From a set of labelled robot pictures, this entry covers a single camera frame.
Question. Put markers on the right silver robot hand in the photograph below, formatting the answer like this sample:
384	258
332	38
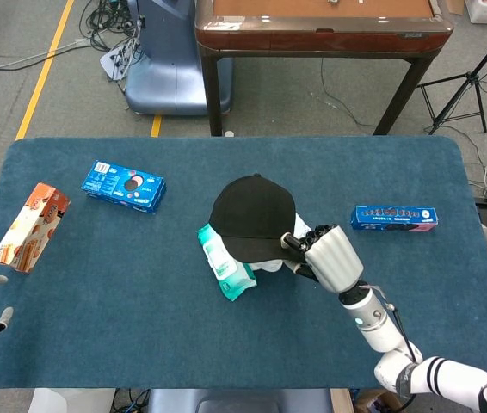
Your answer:
334	262

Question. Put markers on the black baseball cap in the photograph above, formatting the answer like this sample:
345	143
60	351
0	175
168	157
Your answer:
252	215

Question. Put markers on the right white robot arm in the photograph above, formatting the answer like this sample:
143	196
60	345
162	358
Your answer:
377	322

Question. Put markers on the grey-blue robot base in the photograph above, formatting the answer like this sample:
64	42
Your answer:
166	64

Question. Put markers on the slim blue cookie box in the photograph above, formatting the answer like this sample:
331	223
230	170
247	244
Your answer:
394	217

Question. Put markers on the orange wafer box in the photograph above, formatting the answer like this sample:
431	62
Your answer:
28	232

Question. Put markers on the cardboard box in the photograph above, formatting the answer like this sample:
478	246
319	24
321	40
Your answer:
368	402

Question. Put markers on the wide blue cookie box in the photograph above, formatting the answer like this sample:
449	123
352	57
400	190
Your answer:
118	185

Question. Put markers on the green wet wipes pack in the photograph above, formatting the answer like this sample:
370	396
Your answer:
226	275

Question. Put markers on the white plastic bin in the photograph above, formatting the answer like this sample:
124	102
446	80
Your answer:
71	401

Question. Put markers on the small white disc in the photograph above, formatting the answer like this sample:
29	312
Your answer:
229	133

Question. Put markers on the blue table mat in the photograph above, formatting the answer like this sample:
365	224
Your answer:
140	335

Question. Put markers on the grey robot torso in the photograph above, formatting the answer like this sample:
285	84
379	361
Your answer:
239	402

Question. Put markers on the black tripod stand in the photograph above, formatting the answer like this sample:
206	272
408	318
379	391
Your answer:
469	81

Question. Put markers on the brown wooden table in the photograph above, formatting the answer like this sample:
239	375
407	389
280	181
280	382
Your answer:
321	34

